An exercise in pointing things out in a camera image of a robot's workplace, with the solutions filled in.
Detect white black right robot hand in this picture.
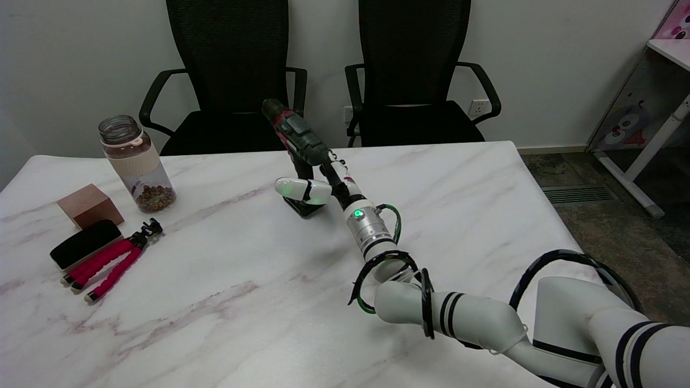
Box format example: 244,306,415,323
274,150,363,212

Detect dark green power screwdriver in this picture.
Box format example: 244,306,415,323
261,99,329,218

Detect black mesh office chair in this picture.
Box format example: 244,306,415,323
139,0,308,157
345,0,502,148

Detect clear jar with nuts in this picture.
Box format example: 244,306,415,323
98,115,177,213

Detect red flexible mini tripod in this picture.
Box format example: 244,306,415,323
60,218,164,304

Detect copper brown cube block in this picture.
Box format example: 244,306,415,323
57,184,125,230

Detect black oblong case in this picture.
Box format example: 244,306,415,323
50,219,123,271

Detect dark floor vent grille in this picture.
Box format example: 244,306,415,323
541,185,618,204

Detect white desk with slanted leg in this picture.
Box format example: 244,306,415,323
586,39,690,219

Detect pink printed board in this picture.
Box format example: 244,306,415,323
653,0,690,41

